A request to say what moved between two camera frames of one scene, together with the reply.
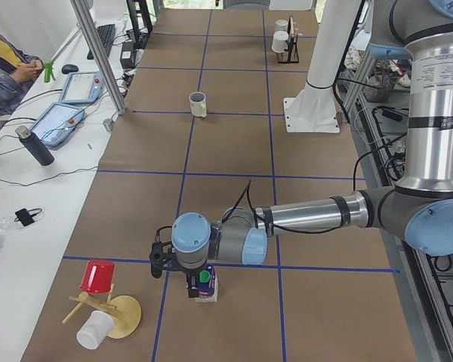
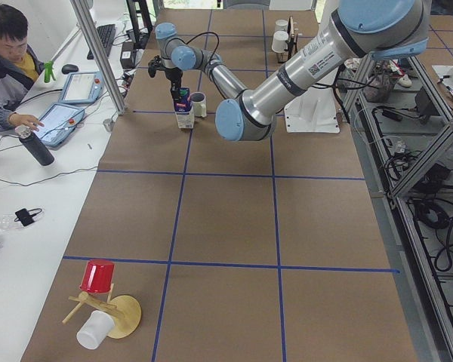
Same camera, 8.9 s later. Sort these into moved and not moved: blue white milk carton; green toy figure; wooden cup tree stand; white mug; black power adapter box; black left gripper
Moved: blue white milk carton; black left gripper
Not moved: black power adapter box; green toy figure; white mug; wooden cup tree stand
